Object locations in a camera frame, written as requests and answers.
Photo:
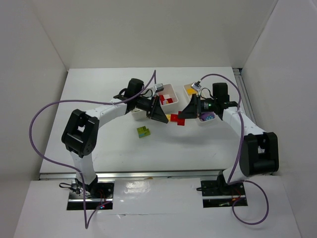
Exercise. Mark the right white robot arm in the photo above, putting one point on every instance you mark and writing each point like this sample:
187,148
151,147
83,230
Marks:
257,150

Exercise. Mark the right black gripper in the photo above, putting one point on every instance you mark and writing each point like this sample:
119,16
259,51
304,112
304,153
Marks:
197,106

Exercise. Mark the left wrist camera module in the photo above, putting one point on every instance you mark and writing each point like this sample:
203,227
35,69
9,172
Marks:
158,87

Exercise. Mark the aluminium rail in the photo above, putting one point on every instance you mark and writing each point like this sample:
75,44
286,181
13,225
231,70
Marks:
136,175

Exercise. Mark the narrow white divided tray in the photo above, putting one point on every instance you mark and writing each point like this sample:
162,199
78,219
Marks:
188,98

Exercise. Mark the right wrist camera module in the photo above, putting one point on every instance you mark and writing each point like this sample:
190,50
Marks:
196,86

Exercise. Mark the purple flower lego piece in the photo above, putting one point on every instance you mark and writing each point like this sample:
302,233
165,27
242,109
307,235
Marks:
207,116

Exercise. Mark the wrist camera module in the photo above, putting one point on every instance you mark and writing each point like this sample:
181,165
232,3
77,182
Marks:
158,87
196,86

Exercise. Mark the yellow lego plate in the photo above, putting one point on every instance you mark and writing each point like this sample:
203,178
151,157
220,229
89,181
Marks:
168,117

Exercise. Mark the red lego cluster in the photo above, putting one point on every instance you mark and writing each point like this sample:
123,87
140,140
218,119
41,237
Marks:
175,118

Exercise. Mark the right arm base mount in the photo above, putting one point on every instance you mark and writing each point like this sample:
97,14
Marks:
215,195

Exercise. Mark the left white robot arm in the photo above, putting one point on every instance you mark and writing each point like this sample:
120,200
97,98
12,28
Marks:
81,132

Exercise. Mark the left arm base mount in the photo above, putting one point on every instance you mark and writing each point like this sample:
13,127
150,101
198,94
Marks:
101,195

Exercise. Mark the yellow lego brick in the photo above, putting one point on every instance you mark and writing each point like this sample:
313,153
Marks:
191,91

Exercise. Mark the small red lego brick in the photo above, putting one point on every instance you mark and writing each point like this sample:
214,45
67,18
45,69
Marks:
165,99

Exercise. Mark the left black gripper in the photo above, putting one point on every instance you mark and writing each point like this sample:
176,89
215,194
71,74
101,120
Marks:
151,110

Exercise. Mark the green and teal lego stack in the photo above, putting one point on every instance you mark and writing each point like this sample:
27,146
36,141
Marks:
143,132

